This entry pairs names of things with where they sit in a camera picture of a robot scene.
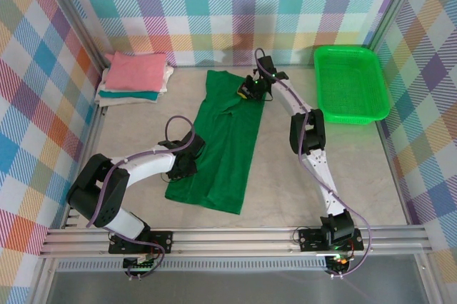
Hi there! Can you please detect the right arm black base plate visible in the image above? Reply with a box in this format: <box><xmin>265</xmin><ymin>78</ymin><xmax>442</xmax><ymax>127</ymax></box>
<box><xmin>298</xmin><ymin>226</ymin><xmax>364</xmax><ymax>252</ymax></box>

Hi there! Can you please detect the aluminium frame post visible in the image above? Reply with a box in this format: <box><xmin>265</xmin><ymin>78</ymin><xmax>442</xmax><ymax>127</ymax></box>
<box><xmin>367</xmin><ymin>0</ymin><xmax>428</xmax><ymax>51</ymax></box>
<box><xmin>34</xmin><ymin>0</ymin><xmax>111</xmax><ymax>69</ymax></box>

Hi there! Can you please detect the green plastic basket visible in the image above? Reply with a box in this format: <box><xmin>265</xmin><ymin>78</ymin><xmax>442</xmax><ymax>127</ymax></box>
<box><xmin>313</xmin><ymin>45</ymin><xmax>390</xmax><ymax>126</ymax></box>

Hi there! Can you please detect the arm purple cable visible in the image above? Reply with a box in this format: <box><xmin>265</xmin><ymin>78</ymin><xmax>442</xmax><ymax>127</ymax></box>
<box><xmin>253</xmin><ymin>48</ymin><xmax>374</xmax><ymax>279</ymax></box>
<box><xmin>86</xmin><ymin>115</ymin><xmax>197</xmax><ymax>280</ymax></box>

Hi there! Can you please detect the right electronics board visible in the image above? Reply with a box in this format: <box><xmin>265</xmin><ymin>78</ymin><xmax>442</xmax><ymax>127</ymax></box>
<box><xmin>326</xmin><ymin>253</ymin><xmax>355</xmax><ymax>277</ymax></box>

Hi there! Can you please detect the grey slotted cable duct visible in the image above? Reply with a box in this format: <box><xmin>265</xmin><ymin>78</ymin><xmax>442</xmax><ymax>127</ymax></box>
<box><xmin>53</xmin><ymin>259</ymin><xmax>328</xmax><ymax>273</ymax></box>

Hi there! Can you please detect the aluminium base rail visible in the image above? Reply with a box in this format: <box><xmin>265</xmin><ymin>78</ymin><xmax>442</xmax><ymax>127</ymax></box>
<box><xmin>39</xmin><ymin>224</ymin><xmax>432</xmax><ymax>258</ymax></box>

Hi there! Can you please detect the aluminium side frame rail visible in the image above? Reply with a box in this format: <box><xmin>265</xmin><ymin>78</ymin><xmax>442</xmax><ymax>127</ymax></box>
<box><xmin>376</xmin><ymin>120</ymin><xmax>429</xmax><ymax>227</ymax></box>
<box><xmin>59</xmin><ymin>103</ymin><xmax>109</xmax><ymax>230</ymax></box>

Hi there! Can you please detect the electronics board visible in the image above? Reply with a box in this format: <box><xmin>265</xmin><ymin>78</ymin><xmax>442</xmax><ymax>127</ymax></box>
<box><xmin>123</xmin><ymin>255</ymin><xmax>159</xmax><ymax>279</ymax></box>
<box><xmin>326</xmin><ymin>253</ymin><xmax>355</xmax><ymax>277</ymax></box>

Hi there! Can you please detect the teal folded t-shirt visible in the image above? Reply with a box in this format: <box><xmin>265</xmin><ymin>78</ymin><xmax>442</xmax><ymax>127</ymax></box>
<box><xmin>98</xmin><ymin>88</ymin><xmax>160</xmax><ymax>102</ymax></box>

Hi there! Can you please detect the white folded t-shirt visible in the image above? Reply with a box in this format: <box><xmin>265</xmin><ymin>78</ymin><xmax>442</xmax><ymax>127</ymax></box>
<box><xmin>99</xmin><ymin>64</ymin><xmax>175</xmax><ymax>97</ymax></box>

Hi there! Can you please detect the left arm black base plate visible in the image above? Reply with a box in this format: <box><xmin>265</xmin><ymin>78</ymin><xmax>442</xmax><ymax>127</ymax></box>
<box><xmin>109</xmin><ymin>230</ymin><xmax>174</xmax><ymax>255</ymax></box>

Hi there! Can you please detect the left electronics board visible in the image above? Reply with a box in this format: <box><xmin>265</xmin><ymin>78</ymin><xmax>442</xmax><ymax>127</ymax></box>
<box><xmin>123</xmin><ymin>255</ymin><xmax>159</xmax><ymax>279</ymax></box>

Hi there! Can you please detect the green t-shirt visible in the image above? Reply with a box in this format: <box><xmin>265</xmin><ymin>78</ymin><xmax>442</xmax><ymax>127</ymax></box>
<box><xmin>164</xmin><ymin>69</ymin><xmax>267</xmax><ymax>216</ymax></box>

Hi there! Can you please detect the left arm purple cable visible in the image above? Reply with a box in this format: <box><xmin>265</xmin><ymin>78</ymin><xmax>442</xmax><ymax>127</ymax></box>
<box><xmin>86</xmin><ymin>115</ymin><xmax>197</xmax><ymax>280</ymax></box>

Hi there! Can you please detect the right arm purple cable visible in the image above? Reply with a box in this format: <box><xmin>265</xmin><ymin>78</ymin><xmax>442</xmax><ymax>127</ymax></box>
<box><xmin>253</xmin><ymin>48</ymin><xmax>374</xmax><ymax>279</ymax></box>

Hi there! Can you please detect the cream folded t-shirt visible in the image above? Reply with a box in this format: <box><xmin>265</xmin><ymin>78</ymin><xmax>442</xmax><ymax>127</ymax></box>
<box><xmin>94</xmin><ymin>93</ymin><xmax>160</xmax><ymax>108</ymax></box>

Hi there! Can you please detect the grey metal panel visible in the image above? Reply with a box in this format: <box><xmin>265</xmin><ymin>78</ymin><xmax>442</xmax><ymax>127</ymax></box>
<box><xmin>44</xmin><ymin>270</ymin><xmax>431</xmax><ymax>304</ymax></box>

